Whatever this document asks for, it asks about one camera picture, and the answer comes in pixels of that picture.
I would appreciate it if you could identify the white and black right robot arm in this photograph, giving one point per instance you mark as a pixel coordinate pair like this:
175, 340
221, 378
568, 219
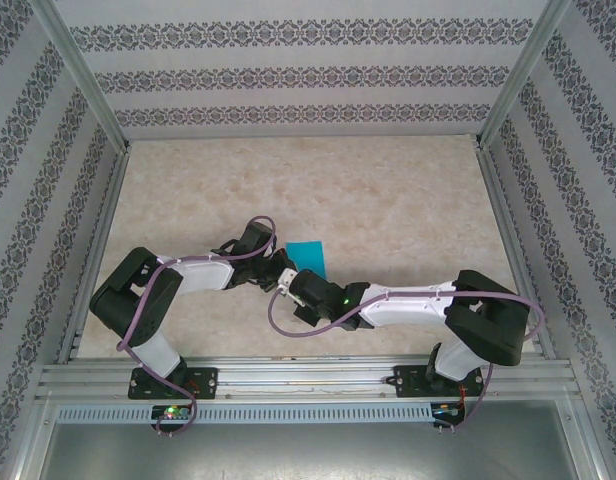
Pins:
413, 312

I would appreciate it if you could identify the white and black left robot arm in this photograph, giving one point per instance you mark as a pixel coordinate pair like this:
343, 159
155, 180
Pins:
203, 277

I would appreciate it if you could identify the grey metal sheet panel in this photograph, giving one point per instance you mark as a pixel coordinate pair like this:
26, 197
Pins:
308, 450

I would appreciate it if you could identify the black controller board green light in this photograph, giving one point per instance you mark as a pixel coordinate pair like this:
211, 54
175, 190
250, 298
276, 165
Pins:
170, 412

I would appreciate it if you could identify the aluminium mounting rail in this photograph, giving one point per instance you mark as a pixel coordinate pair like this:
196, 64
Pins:
308, 375

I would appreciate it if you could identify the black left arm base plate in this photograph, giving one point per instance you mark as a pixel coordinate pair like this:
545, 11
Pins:
203, 382

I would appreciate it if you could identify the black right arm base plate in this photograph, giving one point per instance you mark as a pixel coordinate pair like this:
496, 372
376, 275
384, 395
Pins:
408, 382

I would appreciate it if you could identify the aluminium side rail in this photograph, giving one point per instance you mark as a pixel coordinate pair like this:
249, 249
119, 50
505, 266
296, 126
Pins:
102, 240
515, 250

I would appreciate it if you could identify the aluminium frame post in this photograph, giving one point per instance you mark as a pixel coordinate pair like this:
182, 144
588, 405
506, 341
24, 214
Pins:
525, 70
78, 70

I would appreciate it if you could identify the aluminium frame bar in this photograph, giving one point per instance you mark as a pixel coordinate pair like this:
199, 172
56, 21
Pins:
32, 435
585, 435

